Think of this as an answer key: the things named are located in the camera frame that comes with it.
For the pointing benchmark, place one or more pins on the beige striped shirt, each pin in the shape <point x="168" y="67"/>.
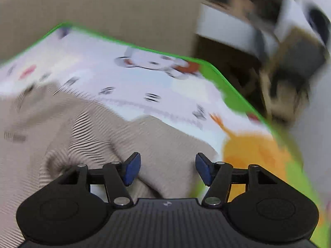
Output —
<point x="38" y="126"/>

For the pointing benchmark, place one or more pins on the cartoon printed play mat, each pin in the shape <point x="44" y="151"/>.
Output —
<point x="160" y="87"/>

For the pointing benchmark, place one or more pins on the white shelf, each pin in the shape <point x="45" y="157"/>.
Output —
<point x="227" y="28"/>

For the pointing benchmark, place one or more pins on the beige sofa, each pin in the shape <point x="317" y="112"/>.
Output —
<point x="116" y="13"/>

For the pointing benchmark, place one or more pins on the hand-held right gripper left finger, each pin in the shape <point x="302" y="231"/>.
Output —
<point x="133" y="169"/>

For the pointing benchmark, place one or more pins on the brown cardboard box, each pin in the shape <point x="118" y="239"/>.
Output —
<point x="292" y="64"/>

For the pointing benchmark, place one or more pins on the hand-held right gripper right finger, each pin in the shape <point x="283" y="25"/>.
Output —
<point x="203" y="169"/>

